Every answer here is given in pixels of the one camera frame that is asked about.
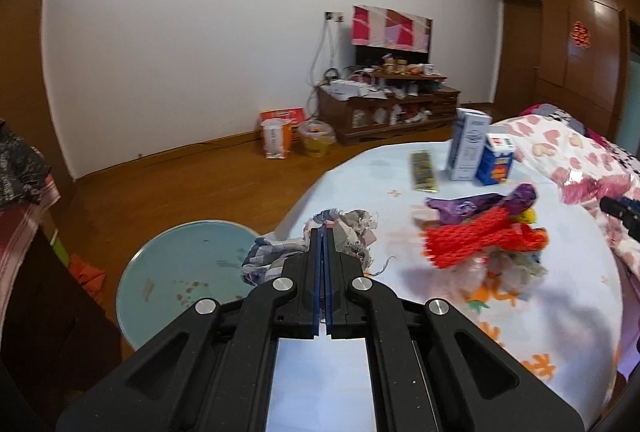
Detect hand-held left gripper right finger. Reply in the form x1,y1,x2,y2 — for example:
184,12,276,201
325,225,586,432

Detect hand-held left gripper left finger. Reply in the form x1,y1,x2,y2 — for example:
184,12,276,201
55,225,326,432

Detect pink plastic wrapper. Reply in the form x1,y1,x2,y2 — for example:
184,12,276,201
556,167,632,208

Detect plaid cloth rag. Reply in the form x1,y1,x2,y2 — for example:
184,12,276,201
240,208,396,288

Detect light blue trash bin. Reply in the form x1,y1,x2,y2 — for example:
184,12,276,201
116,219,261,355

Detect white blanket with pink hearts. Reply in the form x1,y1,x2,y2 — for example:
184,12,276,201
492,115,640,273

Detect pink black patterned blanket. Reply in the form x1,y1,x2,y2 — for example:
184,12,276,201
520,102,640,173

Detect clear crumpled plastic wrapper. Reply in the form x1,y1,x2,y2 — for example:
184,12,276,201
462,247,548,295

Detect brown wooden wardrobe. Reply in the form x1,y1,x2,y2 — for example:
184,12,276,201
480,0,640,148

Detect small blue carton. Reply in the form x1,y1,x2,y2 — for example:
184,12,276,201
475,132,517,186

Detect red foam net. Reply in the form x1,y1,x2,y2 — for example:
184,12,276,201
422,207,548,269

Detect purple plastic wrapper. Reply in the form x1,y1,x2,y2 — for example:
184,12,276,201
424,183,540,225

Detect dark gold snack packet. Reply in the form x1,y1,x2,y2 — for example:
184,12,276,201
409,149,440,193

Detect white orange paper bag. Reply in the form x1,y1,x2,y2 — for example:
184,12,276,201
262,119,293,160

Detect tall white blue carton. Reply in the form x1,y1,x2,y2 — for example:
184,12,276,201
446,108,492,181

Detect red paper decoration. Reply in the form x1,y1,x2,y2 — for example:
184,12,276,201
569,21,591,49

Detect brown wooden television stand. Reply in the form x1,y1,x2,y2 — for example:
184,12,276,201
317,72,461,145

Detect brown wooden room door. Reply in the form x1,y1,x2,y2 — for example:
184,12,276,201
500,0,543,103

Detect white cardboard box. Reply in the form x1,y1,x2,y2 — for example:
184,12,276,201
327,80,366,100

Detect orange cloth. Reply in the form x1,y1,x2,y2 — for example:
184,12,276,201
69,255,107,295

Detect green plastic container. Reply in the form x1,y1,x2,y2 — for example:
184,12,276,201
52,227,69,264

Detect black television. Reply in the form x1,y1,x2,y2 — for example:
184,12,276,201
352,5,433,66

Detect pink white television cover cloth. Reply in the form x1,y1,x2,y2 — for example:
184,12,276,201
351,5,433,53

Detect red striped blanket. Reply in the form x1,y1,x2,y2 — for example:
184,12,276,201
0,172,61,293

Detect black patterned cloth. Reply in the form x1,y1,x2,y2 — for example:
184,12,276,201
0,119,53,213

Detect brown door below window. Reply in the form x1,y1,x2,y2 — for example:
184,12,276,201
0,0,76,193

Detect hanging cables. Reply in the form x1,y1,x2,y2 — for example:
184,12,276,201
307,20,341,108

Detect dark wooden bed frame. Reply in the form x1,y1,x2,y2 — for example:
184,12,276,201
0,212,136,413

